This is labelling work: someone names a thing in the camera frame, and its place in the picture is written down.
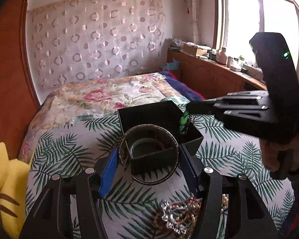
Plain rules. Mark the blue blanket edge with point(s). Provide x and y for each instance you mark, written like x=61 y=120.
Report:
x=182 y=88

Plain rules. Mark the cardboard box on cabinet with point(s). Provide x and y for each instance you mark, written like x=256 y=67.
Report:
x=195 y=50

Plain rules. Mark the palm leaf print cloth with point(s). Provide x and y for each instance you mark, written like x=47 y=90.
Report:
x=129 y=207

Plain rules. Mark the yellow plush toy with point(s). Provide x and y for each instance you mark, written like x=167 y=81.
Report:
x=13 y=183

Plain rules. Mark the pink bottle on sill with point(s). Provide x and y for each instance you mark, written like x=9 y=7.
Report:
x=221 y=56

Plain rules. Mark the person's right hand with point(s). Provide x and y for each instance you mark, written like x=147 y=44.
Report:
x=269 y=154

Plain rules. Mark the black open jewelry box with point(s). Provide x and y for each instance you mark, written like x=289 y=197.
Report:
x=165 y=114

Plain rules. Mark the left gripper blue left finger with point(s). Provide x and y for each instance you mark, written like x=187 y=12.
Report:
x=92 y=184

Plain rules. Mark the circle pattern sheer curtain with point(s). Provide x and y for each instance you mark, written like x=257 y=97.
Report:
x=72 y=41

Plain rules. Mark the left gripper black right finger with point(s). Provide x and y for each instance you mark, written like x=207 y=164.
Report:
x=247 y=216

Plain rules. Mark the pale green jade bangle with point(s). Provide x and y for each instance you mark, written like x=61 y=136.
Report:
x=145 y=146

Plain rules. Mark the blue paper bag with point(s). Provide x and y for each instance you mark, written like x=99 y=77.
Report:
x=174 y=65

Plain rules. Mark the floral bedspread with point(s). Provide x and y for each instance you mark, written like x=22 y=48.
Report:
x=97 y=98

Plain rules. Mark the wooden side cabinet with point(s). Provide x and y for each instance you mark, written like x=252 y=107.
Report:
x=211 y=79

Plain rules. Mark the wide metal cuff bangle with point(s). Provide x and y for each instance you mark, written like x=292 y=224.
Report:
x=167 y=158

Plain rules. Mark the window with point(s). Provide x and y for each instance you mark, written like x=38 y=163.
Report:
x=236 y=22

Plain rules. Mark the wooden wardrobe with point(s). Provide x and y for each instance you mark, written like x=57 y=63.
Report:
x=18 y=102

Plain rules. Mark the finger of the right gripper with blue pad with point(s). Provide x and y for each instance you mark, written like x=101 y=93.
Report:
x=201 y=107

